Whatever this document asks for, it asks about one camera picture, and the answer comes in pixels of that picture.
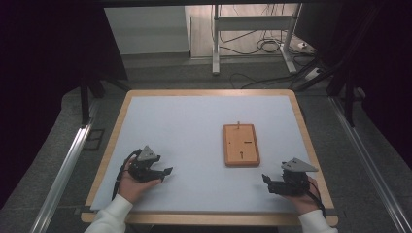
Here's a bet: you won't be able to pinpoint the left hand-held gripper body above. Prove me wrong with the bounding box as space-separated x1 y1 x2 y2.
127 145 163 183

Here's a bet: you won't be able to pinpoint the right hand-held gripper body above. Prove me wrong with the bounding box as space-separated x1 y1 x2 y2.
267 157 320 197

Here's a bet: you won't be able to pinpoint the wooden photo frame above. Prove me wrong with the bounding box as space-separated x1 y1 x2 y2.
222 120 261 168

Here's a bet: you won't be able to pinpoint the person's left hand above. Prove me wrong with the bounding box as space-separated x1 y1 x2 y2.
118 157 163 205

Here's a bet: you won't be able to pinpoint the person's right hand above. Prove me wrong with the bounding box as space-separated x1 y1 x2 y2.
285 175 323 216

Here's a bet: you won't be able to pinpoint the white table mat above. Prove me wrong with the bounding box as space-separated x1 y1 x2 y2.
89 94 326 214

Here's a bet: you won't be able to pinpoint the dark floor vent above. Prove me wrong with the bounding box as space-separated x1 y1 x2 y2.
82 128 106 151

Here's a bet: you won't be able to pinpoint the black metal stand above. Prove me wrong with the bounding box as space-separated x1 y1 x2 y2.
326 69 357 128
79 76 107 126

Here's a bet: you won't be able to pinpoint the white power strip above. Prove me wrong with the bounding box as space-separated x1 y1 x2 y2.
304 66 326 83

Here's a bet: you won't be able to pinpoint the white cabinet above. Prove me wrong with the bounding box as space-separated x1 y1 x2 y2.
103 5 191 56

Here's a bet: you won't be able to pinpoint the dark curtain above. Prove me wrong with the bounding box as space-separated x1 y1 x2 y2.
0 0 128 210
293 0 412 171

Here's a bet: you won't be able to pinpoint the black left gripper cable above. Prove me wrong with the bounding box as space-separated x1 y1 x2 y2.
111 149 143 201

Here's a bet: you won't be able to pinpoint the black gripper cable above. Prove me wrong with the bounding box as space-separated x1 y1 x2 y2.
304 179 326 218
111 149 143 201

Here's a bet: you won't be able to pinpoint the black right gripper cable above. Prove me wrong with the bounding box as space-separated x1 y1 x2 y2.
304 179 326 218

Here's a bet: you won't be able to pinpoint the silver metal rail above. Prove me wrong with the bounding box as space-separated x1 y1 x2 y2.
327 95 412 233
29 123 94 233

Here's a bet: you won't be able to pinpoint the long black floor cable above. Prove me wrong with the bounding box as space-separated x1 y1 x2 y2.
229 64 320 90

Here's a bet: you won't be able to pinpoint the looped black floor cables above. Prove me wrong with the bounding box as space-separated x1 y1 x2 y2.
219 28 294 56

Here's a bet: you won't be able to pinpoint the white metal desk frame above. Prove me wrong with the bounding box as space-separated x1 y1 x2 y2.
211 3 303 77

